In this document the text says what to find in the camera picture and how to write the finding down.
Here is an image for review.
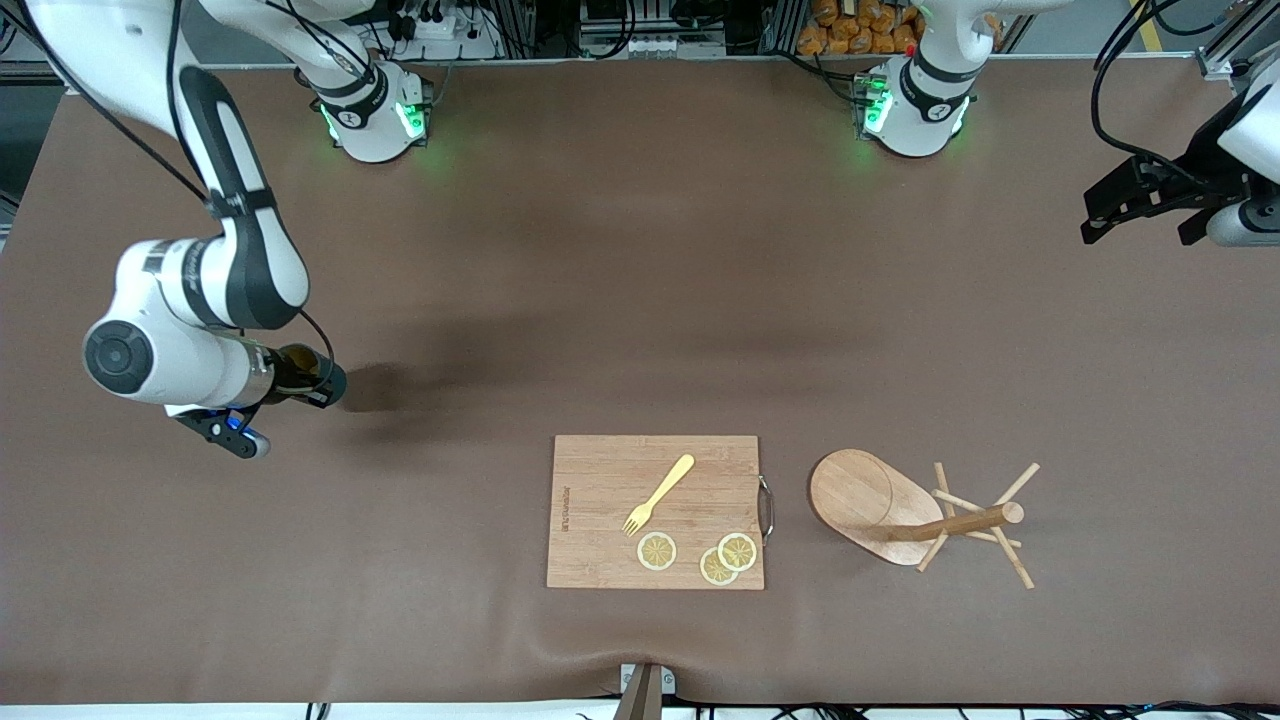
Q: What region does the teal cup with yellow inside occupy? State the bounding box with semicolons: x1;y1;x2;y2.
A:
300;345;349;409

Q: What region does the wooden mug rack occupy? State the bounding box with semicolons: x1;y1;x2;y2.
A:
809;448;1041;590

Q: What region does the bag of orange bread rolls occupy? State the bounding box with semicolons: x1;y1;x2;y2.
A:
797;0;926;56

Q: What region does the yellow plastic fork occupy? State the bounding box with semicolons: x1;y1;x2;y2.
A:
622;454;696;537

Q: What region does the white power strip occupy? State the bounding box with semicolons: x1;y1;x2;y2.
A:
580;30;726;59
385;0;501;61

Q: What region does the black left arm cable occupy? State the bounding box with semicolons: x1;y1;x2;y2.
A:
1090;0;1216;189

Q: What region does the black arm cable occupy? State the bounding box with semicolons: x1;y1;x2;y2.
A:
1090;0;1216;189
15;0;338;366

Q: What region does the aluminium frame post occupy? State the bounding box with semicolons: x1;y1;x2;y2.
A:
1197;0;1280;79

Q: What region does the wooden cutting board, metal handle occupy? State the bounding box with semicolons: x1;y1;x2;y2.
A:
546;434;776;591

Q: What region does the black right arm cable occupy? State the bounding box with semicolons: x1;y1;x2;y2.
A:
15;0;338;366

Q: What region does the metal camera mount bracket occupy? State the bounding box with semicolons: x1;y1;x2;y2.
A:
612;662;677;720

